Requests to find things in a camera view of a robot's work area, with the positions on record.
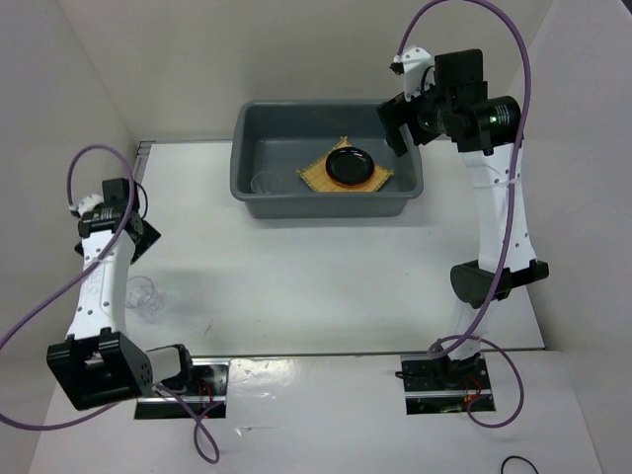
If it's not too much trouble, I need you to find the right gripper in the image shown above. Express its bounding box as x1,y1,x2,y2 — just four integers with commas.
375,70,453,156

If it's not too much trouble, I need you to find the black plate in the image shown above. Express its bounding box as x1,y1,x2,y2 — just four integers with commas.
325,146,375,186

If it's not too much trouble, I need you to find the clear plastic cup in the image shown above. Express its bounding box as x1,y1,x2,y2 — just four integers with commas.
124,276,164,319
250,171,282,196

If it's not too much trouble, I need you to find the orange plate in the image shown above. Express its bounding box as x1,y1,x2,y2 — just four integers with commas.
331,180,368,189

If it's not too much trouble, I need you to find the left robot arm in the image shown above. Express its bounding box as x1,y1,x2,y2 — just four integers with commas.
46,178,197,411

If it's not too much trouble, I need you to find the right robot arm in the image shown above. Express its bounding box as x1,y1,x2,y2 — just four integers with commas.
377,46,549,388

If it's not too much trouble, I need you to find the grey plastic bin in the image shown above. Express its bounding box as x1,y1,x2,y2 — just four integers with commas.
230,100,424,219

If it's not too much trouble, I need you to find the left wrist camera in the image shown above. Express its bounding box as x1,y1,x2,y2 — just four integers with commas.
69,194,104,218

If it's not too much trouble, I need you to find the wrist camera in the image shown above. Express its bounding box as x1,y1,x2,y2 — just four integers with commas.
69,194,104,218
389,45,435,102

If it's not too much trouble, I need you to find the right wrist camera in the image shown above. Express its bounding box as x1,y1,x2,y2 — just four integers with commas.
389,45,435,102

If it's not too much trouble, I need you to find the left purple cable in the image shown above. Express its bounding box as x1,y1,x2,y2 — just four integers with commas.
0,144,223,464

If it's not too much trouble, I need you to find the purple cable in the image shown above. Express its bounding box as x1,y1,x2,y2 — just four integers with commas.
0,144,223,464
398,0,532,427

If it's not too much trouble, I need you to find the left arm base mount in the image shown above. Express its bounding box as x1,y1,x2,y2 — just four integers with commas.
133,357,230,421

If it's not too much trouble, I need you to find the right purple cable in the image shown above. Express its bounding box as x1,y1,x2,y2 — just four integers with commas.
398,0,532,427

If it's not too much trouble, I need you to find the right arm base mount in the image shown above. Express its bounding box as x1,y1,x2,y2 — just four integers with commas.
395,355,496,415

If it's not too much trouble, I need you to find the black cable loop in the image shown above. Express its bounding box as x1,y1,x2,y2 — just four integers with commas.
502,454,542,474

